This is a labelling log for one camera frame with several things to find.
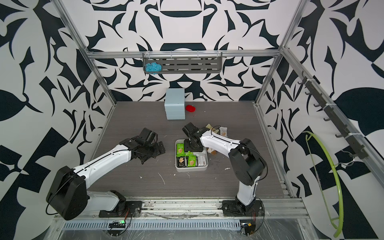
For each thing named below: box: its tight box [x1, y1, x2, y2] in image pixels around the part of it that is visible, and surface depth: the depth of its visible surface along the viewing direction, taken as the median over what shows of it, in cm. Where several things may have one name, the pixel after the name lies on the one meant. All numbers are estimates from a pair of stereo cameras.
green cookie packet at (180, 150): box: [176, 143, 185, 157], surface depth 93 cm
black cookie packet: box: [176, 156, 189, 168], surface depth 89 cm
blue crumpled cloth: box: [145, 62, 162, 75], surface depth 93 cm
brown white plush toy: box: [207, 147, 217, 155], surface depth 93 cm
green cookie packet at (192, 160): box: [187, 155, 197, 167], surface depth 89 cm
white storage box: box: [175, 139, 209, 173], surface depth 87 cm
